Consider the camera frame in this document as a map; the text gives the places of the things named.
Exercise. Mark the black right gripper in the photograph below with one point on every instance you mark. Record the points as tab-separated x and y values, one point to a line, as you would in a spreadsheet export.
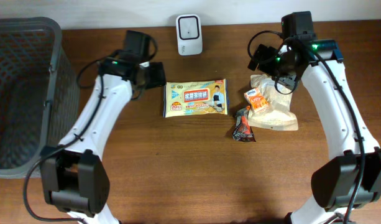
286	81

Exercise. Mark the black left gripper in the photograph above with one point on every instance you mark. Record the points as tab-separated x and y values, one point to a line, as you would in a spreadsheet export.
149	83

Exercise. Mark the yellow wet wipes pack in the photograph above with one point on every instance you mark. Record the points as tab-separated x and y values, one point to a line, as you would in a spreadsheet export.
195	98

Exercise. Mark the orange tissue pack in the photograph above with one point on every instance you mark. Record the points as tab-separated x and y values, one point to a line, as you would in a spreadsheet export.
256	100

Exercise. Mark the beige grain bag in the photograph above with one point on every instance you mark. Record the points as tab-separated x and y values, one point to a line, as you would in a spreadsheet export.
277	115

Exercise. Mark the black red snack packet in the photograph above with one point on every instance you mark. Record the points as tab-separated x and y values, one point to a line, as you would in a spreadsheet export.
243	132

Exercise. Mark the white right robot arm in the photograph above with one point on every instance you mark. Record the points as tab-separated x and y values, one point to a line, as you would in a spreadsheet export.
352	177

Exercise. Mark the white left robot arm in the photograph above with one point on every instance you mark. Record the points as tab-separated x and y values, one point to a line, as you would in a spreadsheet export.
73	177

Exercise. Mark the white barcode scanner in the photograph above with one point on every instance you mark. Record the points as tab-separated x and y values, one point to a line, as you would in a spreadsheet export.
189	34

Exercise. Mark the grey plastic basket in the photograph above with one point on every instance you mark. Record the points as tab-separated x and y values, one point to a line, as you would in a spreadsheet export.
38	93

